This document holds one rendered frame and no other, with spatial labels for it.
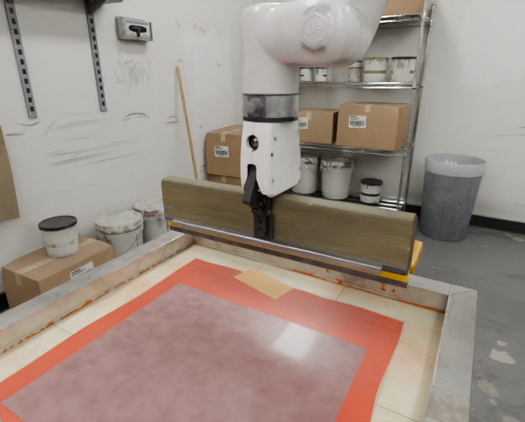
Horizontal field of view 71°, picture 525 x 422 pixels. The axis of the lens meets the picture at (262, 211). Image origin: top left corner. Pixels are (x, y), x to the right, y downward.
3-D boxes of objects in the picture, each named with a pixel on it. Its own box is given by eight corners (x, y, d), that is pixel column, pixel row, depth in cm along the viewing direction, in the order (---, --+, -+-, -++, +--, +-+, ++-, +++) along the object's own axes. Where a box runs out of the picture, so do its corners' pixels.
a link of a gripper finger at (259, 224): (263, 202, 49) (264, 247, 52) (275, 196, 52) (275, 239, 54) (243, 198, 51) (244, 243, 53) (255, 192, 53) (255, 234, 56)
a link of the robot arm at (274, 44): (370, 0, 44) (352, -16, 36) (362, 93, 48) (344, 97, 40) (256, 10, 50) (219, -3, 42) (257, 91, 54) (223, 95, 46)
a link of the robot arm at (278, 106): (276, 96, 43) (276, 120, 44) (307, 93, 50) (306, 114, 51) (224, 95, 47) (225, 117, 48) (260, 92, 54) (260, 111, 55)
